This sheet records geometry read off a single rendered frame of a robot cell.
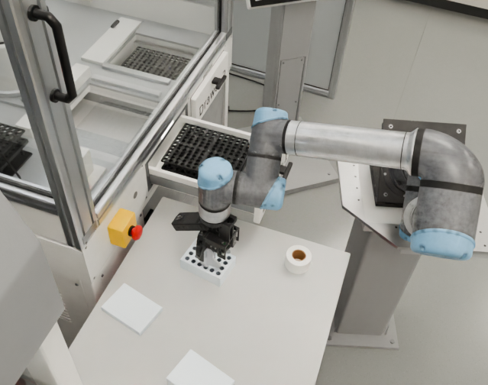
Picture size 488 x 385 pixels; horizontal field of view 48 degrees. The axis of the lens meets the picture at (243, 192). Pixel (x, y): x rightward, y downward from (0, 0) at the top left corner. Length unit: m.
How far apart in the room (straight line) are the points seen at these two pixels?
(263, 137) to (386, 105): 2.23
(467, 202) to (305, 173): 1.77
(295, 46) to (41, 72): 1.60
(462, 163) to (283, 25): 1.44
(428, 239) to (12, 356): 0.74
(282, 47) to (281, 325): 1.37
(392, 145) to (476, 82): 2.69
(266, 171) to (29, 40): 0.53
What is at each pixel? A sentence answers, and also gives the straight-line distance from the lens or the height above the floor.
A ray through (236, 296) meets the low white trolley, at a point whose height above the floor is 0.76.
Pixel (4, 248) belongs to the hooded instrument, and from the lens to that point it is 0.62.
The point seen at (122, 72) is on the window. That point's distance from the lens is 1.33.
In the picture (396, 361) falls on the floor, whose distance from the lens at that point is 2.32.
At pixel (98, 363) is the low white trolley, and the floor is 0.76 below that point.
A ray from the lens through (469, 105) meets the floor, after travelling 3.57.
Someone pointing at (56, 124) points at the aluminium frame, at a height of 1.31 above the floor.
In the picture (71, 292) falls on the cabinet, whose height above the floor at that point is 0.69.
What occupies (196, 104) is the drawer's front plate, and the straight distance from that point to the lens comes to 1.76.
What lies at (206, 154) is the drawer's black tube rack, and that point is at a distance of 1.59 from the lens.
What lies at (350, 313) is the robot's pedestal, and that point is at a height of 0.17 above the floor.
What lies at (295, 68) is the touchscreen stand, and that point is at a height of 0.56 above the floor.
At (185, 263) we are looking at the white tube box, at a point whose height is 0.79.
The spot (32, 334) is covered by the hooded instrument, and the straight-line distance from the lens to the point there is 0.71.
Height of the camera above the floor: 2.00
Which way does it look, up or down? 48 degrees down
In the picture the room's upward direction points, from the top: 4 degrees clockwise
